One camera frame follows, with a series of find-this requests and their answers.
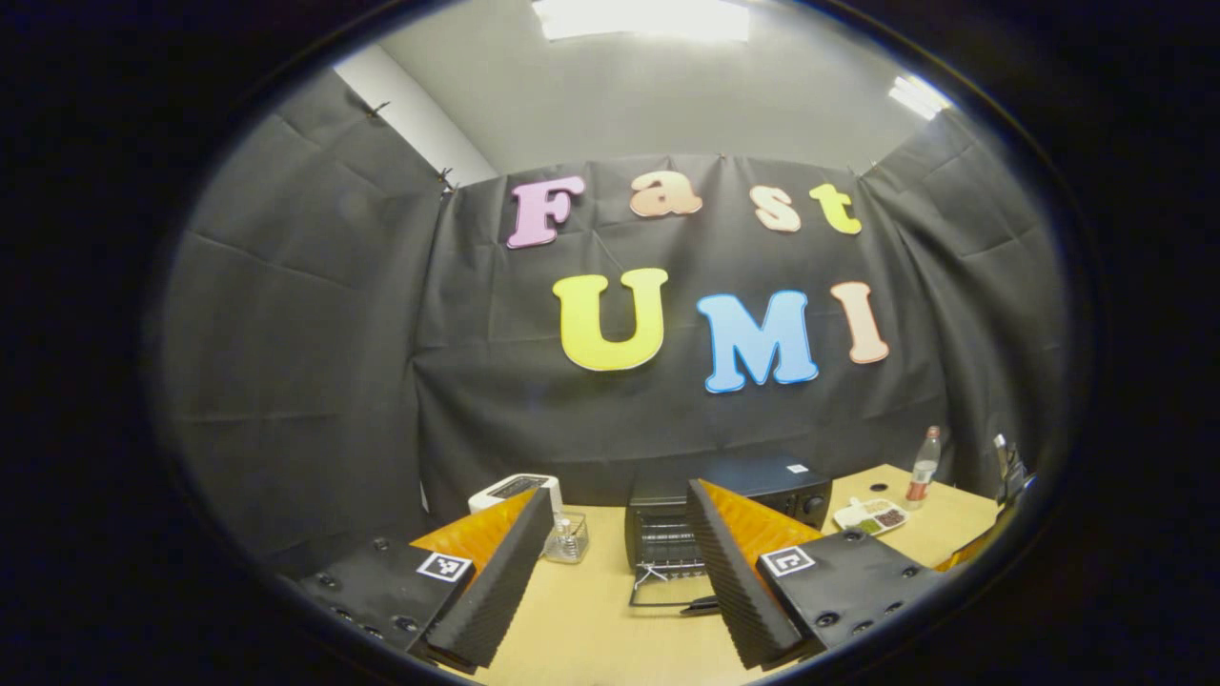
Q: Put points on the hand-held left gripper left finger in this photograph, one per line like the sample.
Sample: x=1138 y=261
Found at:
x=500 y=581

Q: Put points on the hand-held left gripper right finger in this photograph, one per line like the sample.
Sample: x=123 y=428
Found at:
x=734 y=581

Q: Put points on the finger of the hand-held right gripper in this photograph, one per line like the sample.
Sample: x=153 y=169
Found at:
x=972 y=554

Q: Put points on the black electric oven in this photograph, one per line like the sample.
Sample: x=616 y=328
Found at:
x=772 y=486

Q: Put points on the clear plastic bottle red label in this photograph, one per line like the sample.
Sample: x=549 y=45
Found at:
x=923 y=472

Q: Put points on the white toaster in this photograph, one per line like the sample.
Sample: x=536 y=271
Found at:
x=510 y=491

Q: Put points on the white divided dish of beans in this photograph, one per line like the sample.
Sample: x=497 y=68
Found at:
x=872 y=519

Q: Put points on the black backdrop cloth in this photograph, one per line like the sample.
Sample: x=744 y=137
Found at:
x=315 y=333

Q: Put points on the small ceiling light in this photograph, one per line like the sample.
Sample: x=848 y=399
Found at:
x=920 y=95

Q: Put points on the large ceiling light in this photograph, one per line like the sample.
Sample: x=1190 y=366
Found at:
x=643 y=19

